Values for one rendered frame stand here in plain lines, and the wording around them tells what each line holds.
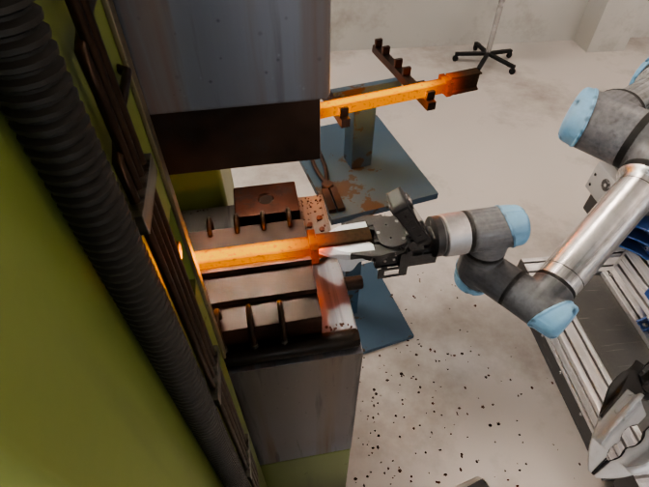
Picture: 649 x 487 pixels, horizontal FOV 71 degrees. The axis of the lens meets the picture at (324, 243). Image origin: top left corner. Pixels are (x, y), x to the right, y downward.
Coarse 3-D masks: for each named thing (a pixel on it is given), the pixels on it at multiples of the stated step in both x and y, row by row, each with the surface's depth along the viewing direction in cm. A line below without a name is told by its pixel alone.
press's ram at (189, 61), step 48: (144, 0) 28; (192, 0) 29; (240, 0) 29; (288, 0) 30; (144, 48) 30; (192, 48) 31; (240, 48) 32; (288, 48) 32; (144, 96) 33; (192, 96) 33; (240, 96) 34; (288, 96) 35
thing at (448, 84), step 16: (432, 80) 104; (448, 80) 103; (464, 80) 105; (352, 96) 100; (368, 96) 100; (384, 96) 100; (400, 96) 101; (416, 96) 102; (448, 96) 105; (336, 112) 98
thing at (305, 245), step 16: (288, 240) 74; (304, 240) 74; (320, 240) 73; (336, 240) 73; (352, 240) 73; (368, 240) 73; (208, 256) 72; (224, 256) 71; (240, 256) 71; (256, 256) 71; (272, 256) 72; (288, 256) 73; (320, 256) 74
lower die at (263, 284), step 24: (192, 240) 76; (216, 240) 76; (240, 240) 76; (264, 240) 76; (240, 264) 72; (264, 264) 72; (288, 264) 72; (216, 288) 70; (240, 288) 70; (264, 288) 70; (288, 288) 70; (312, 288) 70; (240, 312) 68; (264, 312) 68; (288, 312) 68; (312, 312) 68; (240, 336) 68; (264, 336) 69; (288, 336) 70
